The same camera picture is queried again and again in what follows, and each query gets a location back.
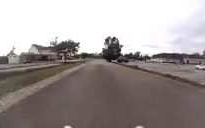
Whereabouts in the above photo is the tall dark tree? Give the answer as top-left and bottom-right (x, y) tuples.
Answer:
(101, 35), (124, 63)

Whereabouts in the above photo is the dark vehicle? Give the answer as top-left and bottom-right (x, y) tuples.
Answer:
(116, 57), (130, 64)

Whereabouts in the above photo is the row of distant trees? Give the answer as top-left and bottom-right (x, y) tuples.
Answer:
(122, 50), (153, 62)

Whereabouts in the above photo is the grey asphalt road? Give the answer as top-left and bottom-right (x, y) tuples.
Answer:
(0, 59), (205, 128)

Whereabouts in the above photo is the broad green tree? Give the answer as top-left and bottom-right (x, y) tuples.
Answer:
(49, 37), (81, 63)

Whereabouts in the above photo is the grass kerb strip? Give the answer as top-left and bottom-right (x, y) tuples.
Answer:
(115, 62), (205, 93)

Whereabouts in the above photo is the white house with grey roof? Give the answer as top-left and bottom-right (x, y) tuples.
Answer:
(19, 43), (65, 63)

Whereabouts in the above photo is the low long building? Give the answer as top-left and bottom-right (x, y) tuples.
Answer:
(151, 52), (205, 65)

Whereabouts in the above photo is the grey parking lot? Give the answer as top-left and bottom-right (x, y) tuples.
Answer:
(124, 60), (205, 86)

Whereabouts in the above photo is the grass verge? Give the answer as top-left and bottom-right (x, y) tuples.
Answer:
(0, 61), (85, 101)

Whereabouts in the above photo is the pale gravel strip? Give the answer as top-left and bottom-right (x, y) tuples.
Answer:
(0, 62), (88, 116)

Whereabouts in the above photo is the grey side road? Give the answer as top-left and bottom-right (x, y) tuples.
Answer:
(0, 62), (63, 75)

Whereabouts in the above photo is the small white building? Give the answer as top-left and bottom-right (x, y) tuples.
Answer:
(7, 45), (21, 65)

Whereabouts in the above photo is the white car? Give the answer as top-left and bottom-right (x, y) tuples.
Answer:
(195, 64), (205, 71)

